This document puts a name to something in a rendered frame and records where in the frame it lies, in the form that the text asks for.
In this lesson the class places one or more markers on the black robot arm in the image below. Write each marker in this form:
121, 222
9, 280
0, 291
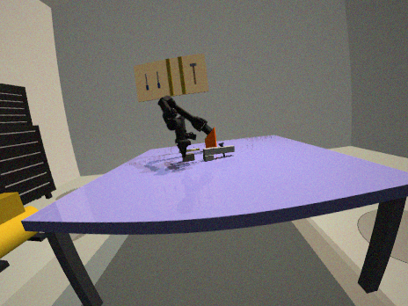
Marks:
170, 112

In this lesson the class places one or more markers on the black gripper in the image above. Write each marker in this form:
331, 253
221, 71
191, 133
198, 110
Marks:
182, 142

